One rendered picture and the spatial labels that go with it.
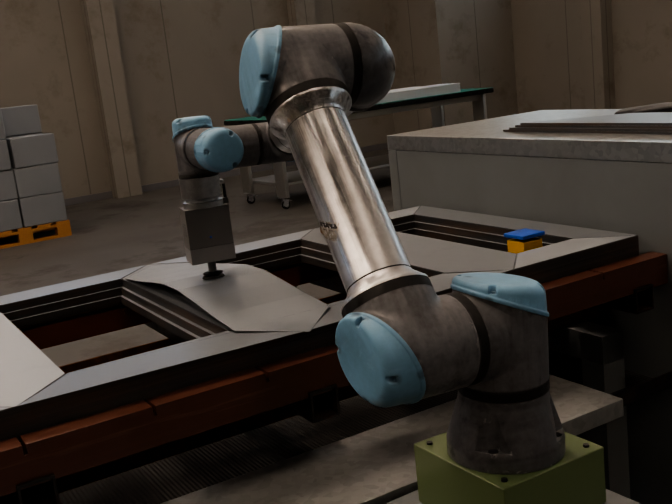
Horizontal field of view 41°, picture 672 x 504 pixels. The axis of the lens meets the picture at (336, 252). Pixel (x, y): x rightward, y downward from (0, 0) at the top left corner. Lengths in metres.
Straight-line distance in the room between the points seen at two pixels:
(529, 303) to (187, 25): 10.28
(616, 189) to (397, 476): 0.89
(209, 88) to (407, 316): 10.33
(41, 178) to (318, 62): 7.21
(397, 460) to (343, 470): 0.08
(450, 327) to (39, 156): 7.41
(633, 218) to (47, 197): 6.88
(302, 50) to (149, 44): 9.85
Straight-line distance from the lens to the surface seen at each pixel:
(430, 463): 1.21
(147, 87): 10.98
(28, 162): 8.29
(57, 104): 10.63
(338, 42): 1.22
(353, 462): 1.39
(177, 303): 1.70
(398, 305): 1.03
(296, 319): 1.47
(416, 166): 2.49
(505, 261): 1.74
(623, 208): 1.96
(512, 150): 2.17
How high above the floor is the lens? 1.27
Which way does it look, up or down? 12 degrees down
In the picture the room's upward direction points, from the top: 6 degrees counter-clockwise
